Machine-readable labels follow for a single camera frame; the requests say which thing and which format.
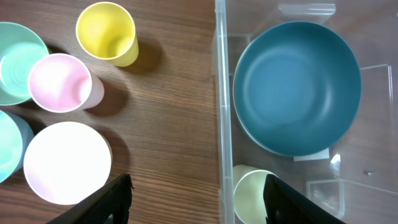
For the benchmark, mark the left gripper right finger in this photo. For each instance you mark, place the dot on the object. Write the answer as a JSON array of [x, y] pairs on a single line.
[[285, 205]]

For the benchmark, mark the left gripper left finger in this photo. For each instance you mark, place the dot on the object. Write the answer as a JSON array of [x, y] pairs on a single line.
[[109, 204]]

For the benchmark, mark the cream plastic cup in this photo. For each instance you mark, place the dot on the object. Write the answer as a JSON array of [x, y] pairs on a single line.
[[248, 192]]

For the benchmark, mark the dark blue bowl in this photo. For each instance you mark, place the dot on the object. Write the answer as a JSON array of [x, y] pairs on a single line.
[[298, 88]]

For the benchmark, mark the yellow plastic cup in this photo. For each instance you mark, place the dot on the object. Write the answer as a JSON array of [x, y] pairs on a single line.
[[106, 31]]

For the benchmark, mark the cream white bowl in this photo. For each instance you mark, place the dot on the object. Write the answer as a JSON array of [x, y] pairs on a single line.
[[238, 118]]

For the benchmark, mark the clear plastic storage container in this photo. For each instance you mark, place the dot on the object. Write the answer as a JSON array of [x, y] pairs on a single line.
[[358, 183]]

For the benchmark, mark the pink bowl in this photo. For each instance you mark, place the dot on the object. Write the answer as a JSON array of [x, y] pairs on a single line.
[[66, 162]]

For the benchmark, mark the light blue bowl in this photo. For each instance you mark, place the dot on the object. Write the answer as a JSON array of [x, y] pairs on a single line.
[[16, 135]]

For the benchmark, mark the pink plastic cup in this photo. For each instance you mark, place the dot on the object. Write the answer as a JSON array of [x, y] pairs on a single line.
[[61, 83]]

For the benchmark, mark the mint green bowl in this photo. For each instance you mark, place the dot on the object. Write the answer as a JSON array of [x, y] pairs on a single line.
[[21, 48]]

